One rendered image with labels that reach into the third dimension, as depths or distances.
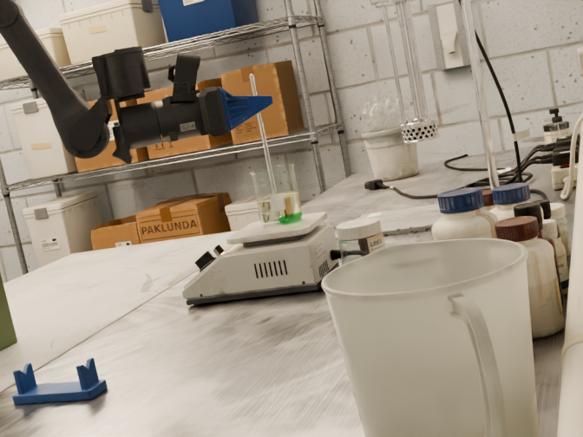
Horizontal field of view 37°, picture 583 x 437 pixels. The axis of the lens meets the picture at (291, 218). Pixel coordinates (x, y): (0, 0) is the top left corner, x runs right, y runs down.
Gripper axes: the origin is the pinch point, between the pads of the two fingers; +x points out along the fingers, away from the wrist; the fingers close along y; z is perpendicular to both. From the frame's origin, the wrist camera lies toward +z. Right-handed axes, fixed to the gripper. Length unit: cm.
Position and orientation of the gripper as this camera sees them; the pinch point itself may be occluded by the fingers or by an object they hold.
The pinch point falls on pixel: (246, 104)
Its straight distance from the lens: 119.8
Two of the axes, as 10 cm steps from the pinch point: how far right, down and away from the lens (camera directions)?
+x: 9.7, -2.1, 1.2
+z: -1.9, -9.7, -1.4
